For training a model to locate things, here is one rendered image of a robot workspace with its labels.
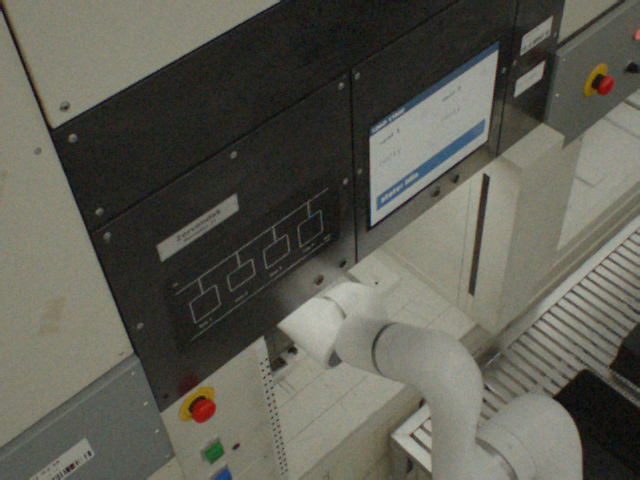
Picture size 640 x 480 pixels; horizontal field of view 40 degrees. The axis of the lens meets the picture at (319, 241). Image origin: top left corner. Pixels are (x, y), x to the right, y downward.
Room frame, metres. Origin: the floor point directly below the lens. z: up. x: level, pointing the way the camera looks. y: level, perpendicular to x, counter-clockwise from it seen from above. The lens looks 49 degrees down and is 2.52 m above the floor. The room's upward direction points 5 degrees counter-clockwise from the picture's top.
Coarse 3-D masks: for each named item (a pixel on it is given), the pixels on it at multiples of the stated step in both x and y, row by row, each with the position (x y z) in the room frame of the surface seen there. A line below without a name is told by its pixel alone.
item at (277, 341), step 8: (272, 328) 1.02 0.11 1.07; (264, 336) 1.01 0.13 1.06; (272, 336) 1.02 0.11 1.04; (280, 336) 1.03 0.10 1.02; (288, 336) 1.04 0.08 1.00; (272, 344) 1.02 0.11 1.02; (280, 344) 1.03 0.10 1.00; (288, 344) 1.04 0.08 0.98; (272, 352) 1.01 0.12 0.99; (280, 352) 1.03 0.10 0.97; (296, 352) 1.05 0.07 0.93; (272, 360) 1.01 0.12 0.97
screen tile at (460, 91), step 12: (492, 60) 1.09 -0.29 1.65; (456, 84) 1.04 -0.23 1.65; (468, 84) 1.05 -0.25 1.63; (480, 84) 1.07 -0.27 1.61; (444, 96) 1.02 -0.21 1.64; (456, 96) 1.04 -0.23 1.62; (480, 96) 1.08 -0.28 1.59; (444, 108) 1.02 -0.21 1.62; (468, 108) 1.06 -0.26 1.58; (480, 108) 1.08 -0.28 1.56; (456, 120) 1.04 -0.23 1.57; (468, 120) 1.06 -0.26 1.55; (444, 132) 1.02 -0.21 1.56; (456, 132) 1.04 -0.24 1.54
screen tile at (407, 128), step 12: (432, 108) 1.00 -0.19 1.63; (408, 120) 0.97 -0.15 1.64; (432, 120) 1.00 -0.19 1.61; (396, 132) 0.95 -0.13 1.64; (408, 132) 0.97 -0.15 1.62; (420, 132) 0.99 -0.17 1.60; (384, 144) 0.94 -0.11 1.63; (396, 144) 0.95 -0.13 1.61; (420, 144) 0.99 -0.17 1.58; (408, 156) 0.97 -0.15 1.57; (420, 156) 0.99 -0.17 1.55; (384, 168) 0.94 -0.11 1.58; (396, 168) 0.95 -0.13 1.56; (384, 180) 0.94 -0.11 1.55
